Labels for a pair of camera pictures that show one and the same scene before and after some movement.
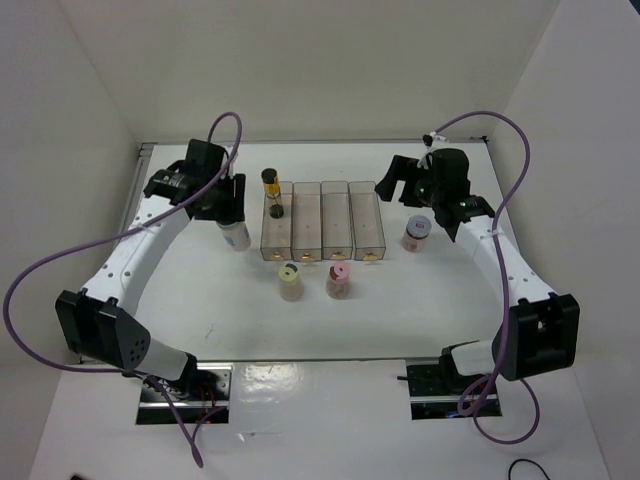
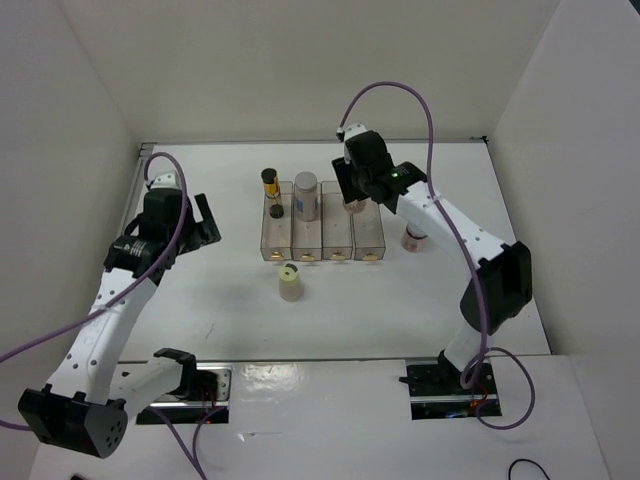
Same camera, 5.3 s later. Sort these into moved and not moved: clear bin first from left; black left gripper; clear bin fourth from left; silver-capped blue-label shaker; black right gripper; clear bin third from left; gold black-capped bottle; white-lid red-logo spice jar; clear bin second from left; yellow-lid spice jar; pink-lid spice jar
Moved: pink-lid spice jar; black left gripper; black right gripper; silver-capped blue-label shaker
Not moved: yellow-lid spice jar; white-lid red-logo spice jar; gold black-capped bottle; clear bin first from left; clear bin third from left; clear bin fourth from left; clear bin second from left
